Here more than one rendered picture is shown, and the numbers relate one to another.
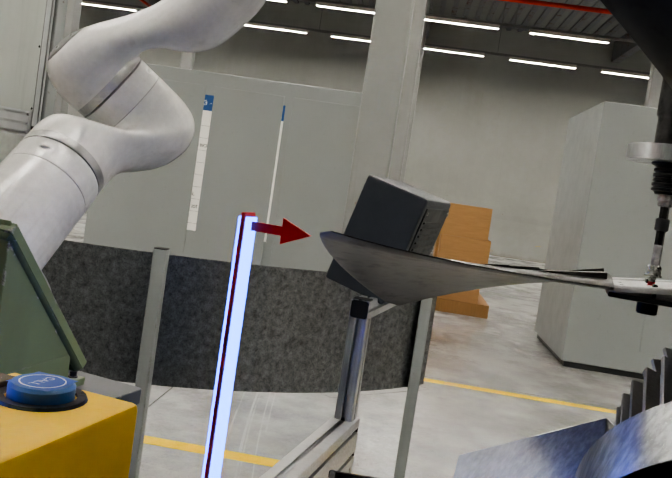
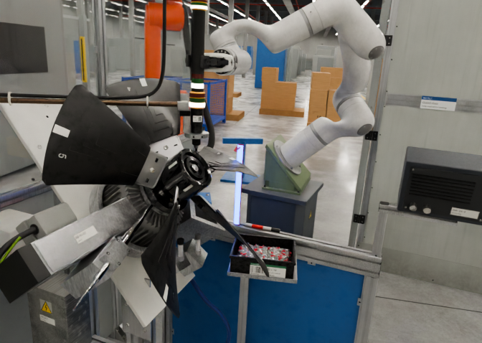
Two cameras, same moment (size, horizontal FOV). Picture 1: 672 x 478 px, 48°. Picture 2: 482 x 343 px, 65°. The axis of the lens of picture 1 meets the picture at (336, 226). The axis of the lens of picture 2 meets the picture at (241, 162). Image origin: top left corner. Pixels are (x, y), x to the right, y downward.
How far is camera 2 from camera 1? 1.56 m
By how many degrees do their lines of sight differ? 94
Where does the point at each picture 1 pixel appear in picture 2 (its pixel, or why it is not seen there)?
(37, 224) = (292, 147)
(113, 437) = not seen: hidden behind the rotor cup
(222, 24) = (347, 83)
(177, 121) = (351, 119)
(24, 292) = (272, 162)
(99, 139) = (320, 125)
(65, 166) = (305, 132)
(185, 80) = not seen: outside the picture
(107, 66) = (336, 100)
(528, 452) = not seen: hidden behind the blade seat
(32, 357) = (277, 179)
